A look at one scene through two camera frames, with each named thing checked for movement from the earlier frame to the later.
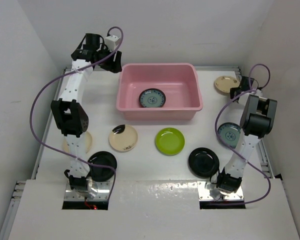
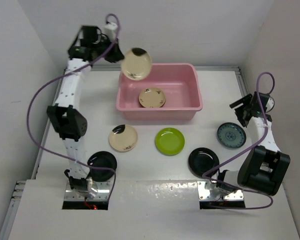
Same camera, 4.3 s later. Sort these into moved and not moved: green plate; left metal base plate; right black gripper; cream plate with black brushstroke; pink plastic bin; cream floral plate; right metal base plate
Moved: cream floral plate; right black gripper
Not moved: right metal base plate; left metal base plate; green plate; cream plate with black brushstroke; pink plastic bin
